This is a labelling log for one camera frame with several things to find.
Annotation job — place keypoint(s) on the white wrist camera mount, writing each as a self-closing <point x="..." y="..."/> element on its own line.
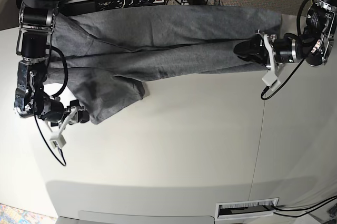
<point x="271" y="78"/>
<point x="56" y="139"/>

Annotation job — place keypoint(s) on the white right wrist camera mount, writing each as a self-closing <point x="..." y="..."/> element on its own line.
<point x="56" y="139"/>

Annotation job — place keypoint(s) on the table cable grommet slot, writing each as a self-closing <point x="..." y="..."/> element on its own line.
<point x="245" y="209"/>

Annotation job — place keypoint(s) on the black power strip red switch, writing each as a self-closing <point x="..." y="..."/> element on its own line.
<point x="104" y="5"/>

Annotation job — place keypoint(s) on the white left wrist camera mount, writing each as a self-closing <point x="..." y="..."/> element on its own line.
<point x="271" y="78"/>

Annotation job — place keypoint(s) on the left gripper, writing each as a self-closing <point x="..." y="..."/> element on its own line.
<point x="253" y="50"/>

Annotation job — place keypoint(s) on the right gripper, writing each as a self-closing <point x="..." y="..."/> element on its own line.
<point x="53" y="111"/>

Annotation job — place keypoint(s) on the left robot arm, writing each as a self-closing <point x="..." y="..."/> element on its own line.
<point x="316" y="26"/>

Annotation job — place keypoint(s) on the grey T-shirt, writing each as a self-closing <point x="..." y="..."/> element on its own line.
<point x="110" y="54"/>

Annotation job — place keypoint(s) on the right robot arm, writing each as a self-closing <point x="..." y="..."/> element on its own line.
<point x="34" y="45"/>

